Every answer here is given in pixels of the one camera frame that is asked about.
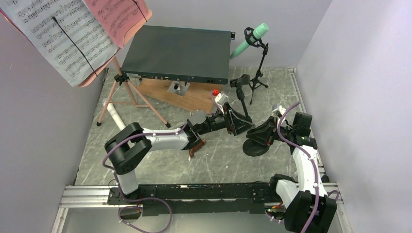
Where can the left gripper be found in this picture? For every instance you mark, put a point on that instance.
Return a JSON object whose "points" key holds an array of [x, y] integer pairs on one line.
{"points": [[239, 123]]}

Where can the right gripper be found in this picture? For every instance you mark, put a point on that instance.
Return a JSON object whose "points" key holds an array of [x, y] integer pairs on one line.
{"points": [[265, 138]]}

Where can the black round-base mic stand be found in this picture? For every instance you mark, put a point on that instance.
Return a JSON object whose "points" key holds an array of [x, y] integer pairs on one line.
{"points": [[246, 112]]}

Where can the black tripod mic stand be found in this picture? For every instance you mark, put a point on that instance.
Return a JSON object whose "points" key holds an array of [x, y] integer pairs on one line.
{"points": [[255, 82]]}

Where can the green microphone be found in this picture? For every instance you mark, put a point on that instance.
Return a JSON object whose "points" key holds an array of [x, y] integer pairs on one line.
{"points": [[253, 37]]}

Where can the white microphone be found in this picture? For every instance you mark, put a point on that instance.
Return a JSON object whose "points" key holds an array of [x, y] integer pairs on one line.
{"points": [[115, 116]]}

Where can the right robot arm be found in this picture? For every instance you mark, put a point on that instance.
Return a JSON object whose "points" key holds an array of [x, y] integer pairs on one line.
{"points": [[308, 208]]}

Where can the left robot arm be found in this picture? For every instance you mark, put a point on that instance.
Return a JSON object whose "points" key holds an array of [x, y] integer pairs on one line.
{"points": [[128, 148]]}

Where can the wooden board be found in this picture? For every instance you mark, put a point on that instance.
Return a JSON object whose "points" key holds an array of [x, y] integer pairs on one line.
{"points": [[196, 97]]}

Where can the brown plastic faucet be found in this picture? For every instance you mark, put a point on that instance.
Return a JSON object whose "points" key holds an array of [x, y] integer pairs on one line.
{"points": [[197, 149]]}

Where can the dark rack audio unit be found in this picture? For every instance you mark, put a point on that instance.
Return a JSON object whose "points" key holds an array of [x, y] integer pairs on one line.
{"points": [[179, 54]]}

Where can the pink sheet music page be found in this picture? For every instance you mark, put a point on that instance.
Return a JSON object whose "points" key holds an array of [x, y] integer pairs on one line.
{"points": [[121, 19]]}

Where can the white sheet music page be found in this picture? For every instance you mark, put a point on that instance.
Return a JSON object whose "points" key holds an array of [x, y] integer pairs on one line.
{"points": [[65, 32]]}

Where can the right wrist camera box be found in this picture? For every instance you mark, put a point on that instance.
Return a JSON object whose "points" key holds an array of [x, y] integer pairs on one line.
{"points": [[278, 110]]}

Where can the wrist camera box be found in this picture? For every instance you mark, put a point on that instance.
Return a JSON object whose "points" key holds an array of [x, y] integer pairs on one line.
{"points": [[278, 110], [219, 99]]}

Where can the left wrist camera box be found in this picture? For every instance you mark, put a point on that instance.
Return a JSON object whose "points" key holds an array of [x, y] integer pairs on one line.
{"points": [[219, 99]]}

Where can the metal bracket under unit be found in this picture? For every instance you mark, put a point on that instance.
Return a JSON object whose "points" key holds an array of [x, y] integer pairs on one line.
{"points": [[178, 87]]}

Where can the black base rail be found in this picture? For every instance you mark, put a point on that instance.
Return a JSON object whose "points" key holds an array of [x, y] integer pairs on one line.
{"points": [[156, 199]]}

